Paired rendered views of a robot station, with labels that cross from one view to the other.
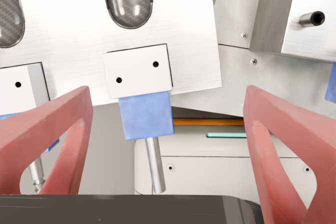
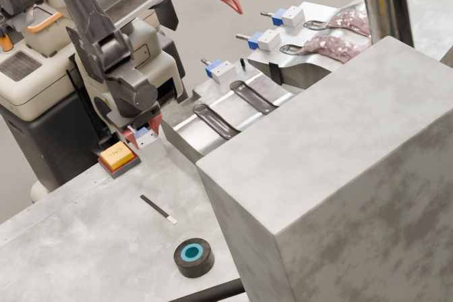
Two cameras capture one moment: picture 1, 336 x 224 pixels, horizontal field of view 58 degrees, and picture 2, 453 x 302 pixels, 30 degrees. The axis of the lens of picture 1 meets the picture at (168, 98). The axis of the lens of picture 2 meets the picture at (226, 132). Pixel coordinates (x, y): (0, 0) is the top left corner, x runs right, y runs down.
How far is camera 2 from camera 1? 203 cm
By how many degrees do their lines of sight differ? 42
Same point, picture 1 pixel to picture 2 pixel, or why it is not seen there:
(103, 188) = not seen: hidden behind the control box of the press
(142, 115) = (258, 36)
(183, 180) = not seen: hidden behind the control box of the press
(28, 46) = (300, 26)
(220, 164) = not seen: hidden behind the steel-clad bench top
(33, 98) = (284, 17)
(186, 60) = (261, 53)
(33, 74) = (290, 20)
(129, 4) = (288, 50)
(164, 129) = (250, 39)
